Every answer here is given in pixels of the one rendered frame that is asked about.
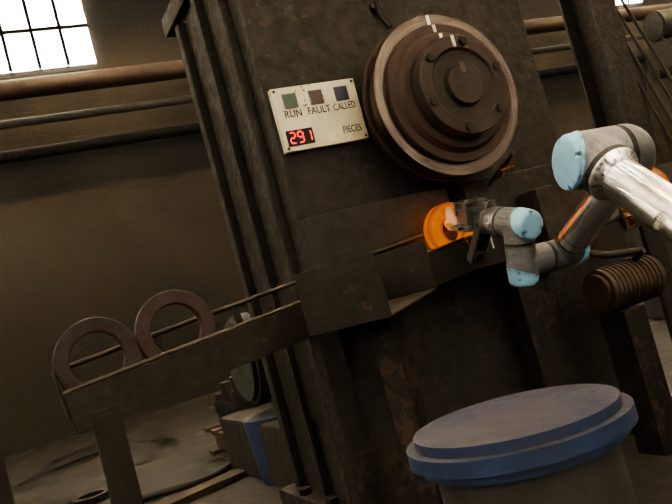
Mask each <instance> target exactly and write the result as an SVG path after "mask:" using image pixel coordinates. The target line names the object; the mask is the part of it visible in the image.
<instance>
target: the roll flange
mask: <svg viewBox="0 0 672 504"><path fill-rule="evenodd" d="M386 38H387V37H385V38H384V39H383V40H382V41H381V42H380V43H379V44H378V45H377V47H376V48H375V49H374V51H373V52H372V54H371V56H370V58H369V60H368V62H367V65H366V68H365V72H364V76H363V84H362V113H363V118H364V121H365V125H366V128H367V130H368V133H369V135H370V137H371V139H372V140H373V142H374V144H375V145H376V147H377V148H378V149H379V151H380V152H381V153H382V154H383V155H384V156H385V157H386V158H387V159H388V160H389V161H390V162H392V163H393V164H394V165H396V166H397V167H399V168H401V169H402V170H404V171H407V172H409V173H412V174H415V175H417V176H419V177H422V178H425V179H428V180H433V181H440V182H450V181H457V180H461V179H464V178H467V177H469V176H471V175H473V174H471V175H466V176H457V177H435V176H431V175H427V174H424V173H422V172H419V171H417V170H415V169H413V168H412V167H410V166H408V165H407V164H405V163H404V162H403V161H401V160H400V159H399V158H398V157H397V156H396V155H395V154H394V153H393V152H392V151H391V150H390V149H389V148H388V146H387V145H386V144H385V142H384V141H383V140H382V138H381V136H380V135H379V133H378V131H377V129H376V127H375V125H374V122H373V120H372V117H371V114H370V110H369V105H368V98H367V81H368V74H369V70H370V67H371V64H372V61H373V59H374V57H375V55H376V54H377V52H378V51H379V49H380V47H381V45H382V43H383V42H384V40H385V39H386Z"/></svg>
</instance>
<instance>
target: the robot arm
mask: <svg viewBox="0 0 672 504"><path fill-rule="evenodd" d="M655 161H656V147H655V144H654V141H653V139H652V138H651V136H650V135H649V134H648V133H647V132H646V131H645V130H643V129H642V128H640V127H638V126H635V125H632V124H617V125H613V126H607V127H601V128H595V129H590V130H584V131H574V132H572V133H569V134H565V135H563V136H562V137H560V138H559V139H558V141H557V142H556V144H555V146H554V149H553V154H552V168H553V173H554V177H555V179H556V181H557V183H558V184H559V186H560V187H561V188H562V189H564V190H566V191H577V190H578V189H581V190H584V191H586V192H587V194H586V195H585V197H584V198H583V199H582V201H581V202H580V204H579V205H578V207H577V208H576V209H575V211H574V212H573V214H572V215H571V217H570V218H569V220H568V221H567V222H566V224H565V225H564V227H563V228H562V230H561V231H560V232H559V234H558V235H557V237H556V238H555V239H554V240H550V241H545V242H542V243H537V244H536V243H535V238H537V237H538V236H539V235H540V234H541V232H542V227H543V219H542V217H541V215H540V214H539V213H538V212H537V211H536V210H533V209H529V208H524V207H518V208H515V207H502V206H496V203H495V200H488V199H486V198H477V197H473V199H463V200H459V201H458V202H453V206H454V214H453V213H452V211H451V208H450V207H446V220H445V222H444V225H445V227H446V228H447V229H448V230H450V231H459V232H465V233H467V232H473V235H472V239H471V243H470V247H469V251H468V255H467V260H468V261H469V262H470V263H471V264H473V263H478V262H483V261H485V257H486V254H487V250H488V246H489V242H490V239H491V235H494V236H501V237H503V238H504V247H505V256H506V266H507V268H506V270H507V273H508V280H509V283H510V284H511V285H512V286H515V287H529V286H533V285H535V284H537V283H538V282H539V277H540V275H539V274H541V273H546V272H550V271H553V270H557V269H561V268H565V267H572V266H576V265H578V264H581V263H584V262H586V261H587V260H588V258H589V256H590V255H589V253H590V243H591V242H592V241H593V240H594V238H595V237H596V236H597V234H598V233H599V232H600V230H601V229H602V228H603V227H604V225H605V224H606V223H607V221H608V220H609V219H610V218H611V216H612V215H613V214H614V212H615V211H616V210H617V208H618V207H619V206H620V207H622V208H623V209H624V210H626V211H627V212H629V213H630V214H631V215H633V216H634V217H636V218H637V219H638V220H640V221H641V222H643V223H644V224H646V225H647V226H648V227H650V228H651V229H653V230H654V231H655V232H657V233H658V234H660V235H661V236H662V237H664V238H665V239H667V240H668V241H670V242H671V243H672V184H671V183H669V182H667V181H666V180H664V179H663V178H661V177H660V176H658V175H656V174H655V173H653V172H652V170H653V167H654V164H655Z"/></svg>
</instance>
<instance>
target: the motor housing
mask: <svg viewBox="0 0 672 504"><path fill-rule="evenodd" d="M631 258H632V257H631ZM631 258H628V259H624V260H621V261H618V262H615V263H611V264H608V265H605V266H602V267H598V268H595V269H593V270H592V271H590V272H589V273H588V274H587V275H586V276H585V278H584V281H583V293H584V296H585V299H586V300H587V302H588V303H589V305H590V306H591V307H592V308H593V309H594V310H596V311H598V312H600V313H601V314H599V317H600V321H601V324H602V328H603V331H604V335H605V338H606V342H607V345H608V349H609V352H610V356H611V359H612V362H613V366H614V369H615V373H616V376H617V380H618V383H619V387H620V390H621V392H622V393H626V394H628V395H630V396H631V397H632V398H633V400H634V403H635V406H636V410H637V413H638V417H639V418H638V422H637V423H636V425H635V426H634V427H633V428H632V432H633V435H634V439H635V442H636V446H637V449H638V452H639V453H644V454H653V455H662V456H667V455H669V454H671V453H672V398H671V395H670V391H669V388H668V384H667V381H666V378H665V374H664V371H663V367H662V364H661V361H660V357H659V354H658V350H657V347H656V343H655V340H654V337H653V333H652V330H651V326H650V323H649V319H648V316H647V313H646V309H645V306H644V305H635V304H638V303H641V302H644V301H647V300H650V299H653V298H656V297H657V296H659V295H660V294H661V293H662V292H663V291H664V290H665V288H666V284H667V276H666V272H665V269H664V267H663V266H662V264H661V263H660V262H659V261H658V260H657V259H656V258H654V257H652V256H650V255H643V256H642V257H641V258H640V259H639V260H638V261H637V262H633V261H632V259H631ZM632 305H635V306H632Z"/></svg>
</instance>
